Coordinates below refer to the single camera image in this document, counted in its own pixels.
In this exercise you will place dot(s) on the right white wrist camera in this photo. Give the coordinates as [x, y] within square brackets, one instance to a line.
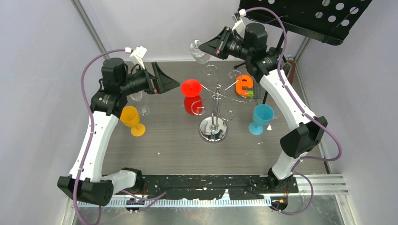
[239, 25]

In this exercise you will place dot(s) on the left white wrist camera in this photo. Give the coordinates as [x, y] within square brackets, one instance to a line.
[137, 55]

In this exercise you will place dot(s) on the chrome wine glass rack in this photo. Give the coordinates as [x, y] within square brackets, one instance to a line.
[214, 129]

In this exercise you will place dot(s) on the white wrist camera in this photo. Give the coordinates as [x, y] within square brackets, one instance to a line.
[239, 25]
[137, 55]

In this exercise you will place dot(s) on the black music stand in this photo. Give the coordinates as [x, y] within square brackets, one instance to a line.
[328, 21]

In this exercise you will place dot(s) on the small clear glass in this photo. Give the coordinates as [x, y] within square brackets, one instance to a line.
[200, 56]

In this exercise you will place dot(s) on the red wine glass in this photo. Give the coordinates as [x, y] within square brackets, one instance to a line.
[191, 89]

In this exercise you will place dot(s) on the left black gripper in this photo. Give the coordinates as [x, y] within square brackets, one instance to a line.
[164, 83]

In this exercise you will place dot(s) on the clear champagne flute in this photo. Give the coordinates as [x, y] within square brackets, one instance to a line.
[277, 114]

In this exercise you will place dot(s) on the green lego brick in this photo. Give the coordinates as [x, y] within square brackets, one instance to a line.
[250, 93]

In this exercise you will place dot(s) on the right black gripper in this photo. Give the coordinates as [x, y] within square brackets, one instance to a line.
[216, 46]

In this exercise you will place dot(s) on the brown wooden metronome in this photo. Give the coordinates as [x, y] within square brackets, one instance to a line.
[289, 69]

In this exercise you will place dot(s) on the clear wine glass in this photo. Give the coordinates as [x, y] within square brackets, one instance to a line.
[140, 103]

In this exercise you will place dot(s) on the orange letter e toy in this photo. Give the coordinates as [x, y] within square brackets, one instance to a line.
[243, 83]

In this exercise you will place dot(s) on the grey lego baseplate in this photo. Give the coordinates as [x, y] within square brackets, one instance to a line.
[257, 91]

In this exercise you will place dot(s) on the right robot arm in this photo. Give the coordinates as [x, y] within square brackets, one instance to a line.
[263, 65]

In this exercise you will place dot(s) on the yellow wine glass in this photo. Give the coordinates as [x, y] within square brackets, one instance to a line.
[131, 118]

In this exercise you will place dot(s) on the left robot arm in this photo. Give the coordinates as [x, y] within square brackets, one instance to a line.
[85, 181]

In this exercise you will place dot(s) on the blue wine glass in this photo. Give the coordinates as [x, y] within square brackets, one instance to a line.
[262, 115]

